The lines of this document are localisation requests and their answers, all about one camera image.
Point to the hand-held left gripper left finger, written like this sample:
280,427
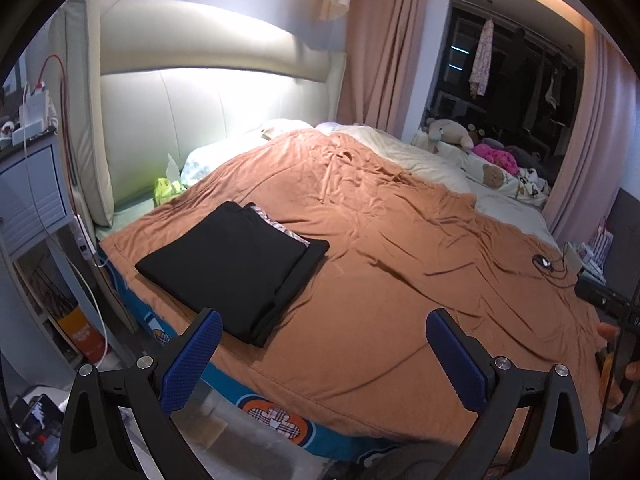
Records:
192,355

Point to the cream padded headboard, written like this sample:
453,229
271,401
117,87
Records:
200,110

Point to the black and white spotted cloth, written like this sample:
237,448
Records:
530,185

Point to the grey nightstand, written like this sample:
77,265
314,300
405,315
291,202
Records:
30,195

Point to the folded black garment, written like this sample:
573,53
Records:
295,280

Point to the white pillow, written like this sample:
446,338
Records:
210,162

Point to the pink plush toy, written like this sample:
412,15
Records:
492,154

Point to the striped gift bag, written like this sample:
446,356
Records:
602,240

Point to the orange box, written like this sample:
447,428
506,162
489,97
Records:
82,335

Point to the hanging floral garment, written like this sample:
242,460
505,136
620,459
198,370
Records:
482,60

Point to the green tissue pack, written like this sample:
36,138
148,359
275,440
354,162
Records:
165,191

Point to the white chargers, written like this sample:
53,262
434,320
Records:
32,110

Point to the white power strip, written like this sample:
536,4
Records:
84,242

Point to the black t-shirt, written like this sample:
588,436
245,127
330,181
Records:
215,255

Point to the white nightstand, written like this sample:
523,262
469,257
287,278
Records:
595,267

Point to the beige plush toy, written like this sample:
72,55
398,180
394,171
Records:
450,132

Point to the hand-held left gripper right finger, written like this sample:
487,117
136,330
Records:
455,360

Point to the dark hanging clothes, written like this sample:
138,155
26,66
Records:
525,75

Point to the brown blanket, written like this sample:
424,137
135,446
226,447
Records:
400,285

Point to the person's right hand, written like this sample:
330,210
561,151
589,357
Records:
607,331

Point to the smartphone on stand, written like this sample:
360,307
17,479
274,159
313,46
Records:
42,415

